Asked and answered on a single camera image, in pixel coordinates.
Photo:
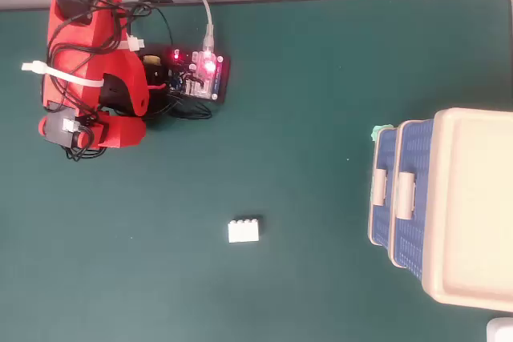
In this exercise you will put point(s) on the white object corner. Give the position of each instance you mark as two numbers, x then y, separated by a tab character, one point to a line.
501	332

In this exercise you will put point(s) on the white toy brick cube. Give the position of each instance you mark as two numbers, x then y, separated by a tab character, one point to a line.
243	232

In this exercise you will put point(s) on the beige plastic drawer cabinet frame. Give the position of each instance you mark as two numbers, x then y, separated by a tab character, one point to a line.
481	198

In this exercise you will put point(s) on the dark green table mat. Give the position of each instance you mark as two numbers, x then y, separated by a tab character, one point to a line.
280	158

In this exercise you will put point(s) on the short white zip tie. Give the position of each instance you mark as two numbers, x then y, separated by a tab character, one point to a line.
136	43

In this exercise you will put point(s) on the long white zip tie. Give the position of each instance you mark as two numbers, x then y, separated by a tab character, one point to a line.
64	74

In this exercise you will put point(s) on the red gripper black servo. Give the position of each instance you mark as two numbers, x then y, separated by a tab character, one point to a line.
60	129

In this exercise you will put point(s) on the green putty blob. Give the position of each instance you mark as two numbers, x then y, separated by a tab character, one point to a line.
378	130

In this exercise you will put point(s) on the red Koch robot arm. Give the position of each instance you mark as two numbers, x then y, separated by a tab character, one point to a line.
80	37

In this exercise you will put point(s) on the controller circuit board with LEDs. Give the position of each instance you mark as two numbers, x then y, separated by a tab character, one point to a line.
202	77

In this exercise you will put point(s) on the electronics control board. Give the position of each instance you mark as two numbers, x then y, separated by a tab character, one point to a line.
225	77

